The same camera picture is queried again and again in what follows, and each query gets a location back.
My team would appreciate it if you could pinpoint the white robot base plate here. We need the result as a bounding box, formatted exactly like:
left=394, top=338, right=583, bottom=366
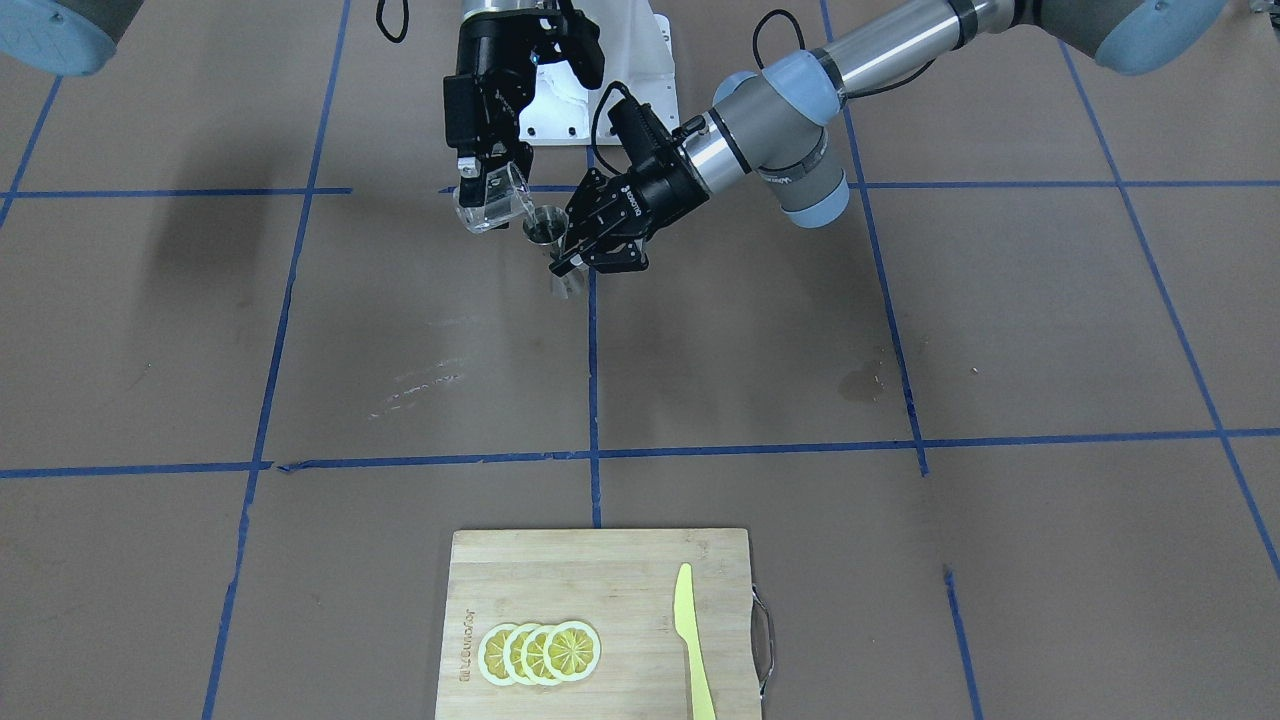
left=516, top=12, right=684, bottom=149

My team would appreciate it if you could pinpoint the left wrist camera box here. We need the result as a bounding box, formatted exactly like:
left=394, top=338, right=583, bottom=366
left=607, top=97, right=675, bottom=167

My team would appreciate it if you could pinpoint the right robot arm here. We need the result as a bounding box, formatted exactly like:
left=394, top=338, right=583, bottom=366
left=1, top=1, right=605, bottom=209

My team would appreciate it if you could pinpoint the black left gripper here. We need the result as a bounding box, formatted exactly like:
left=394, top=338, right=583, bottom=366
left=548, top=150, right=710, bottom=279

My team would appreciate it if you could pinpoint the small glass beaker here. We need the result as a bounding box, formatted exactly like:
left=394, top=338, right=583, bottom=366
left=453, top=161, right=535, bottom=234

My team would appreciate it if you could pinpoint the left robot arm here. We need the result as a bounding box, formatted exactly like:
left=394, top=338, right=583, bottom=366
left=549, top=1, right=1224, bottom=277

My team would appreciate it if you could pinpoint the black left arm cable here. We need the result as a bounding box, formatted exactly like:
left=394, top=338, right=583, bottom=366
left=590, top=10, right=941, bottom=151

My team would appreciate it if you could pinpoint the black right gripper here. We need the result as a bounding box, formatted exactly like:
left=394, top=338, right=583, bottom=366
left=443, top=1, right=605, bottom=208

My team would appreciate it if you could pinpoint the lemon slice farthest from knife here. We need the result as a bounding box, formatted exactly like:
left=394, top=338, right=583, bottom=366
left=479, top=623, right=517, bottom=687

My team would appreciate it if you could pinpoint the lemon slice nearest knife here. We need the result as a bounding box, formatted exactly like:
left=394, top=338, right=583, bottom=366
left=544, top=620, right=602, bottom=682

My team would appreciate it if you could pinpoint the yellow plastic knife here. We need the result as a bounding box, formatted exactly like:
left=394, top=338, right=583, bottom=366
left=673, top=562, right=717, bottom=719

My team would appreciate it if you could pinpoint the steel jigger measuring cup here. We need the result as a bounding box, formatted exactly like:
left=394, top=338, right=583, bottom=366
left=524, top=204, right=585, bottom=300

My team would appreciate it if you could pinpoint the bamboo cutting board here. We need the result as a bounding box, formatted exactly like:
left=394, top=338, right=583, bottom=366
left=435, top=528, right=762, bottom=719

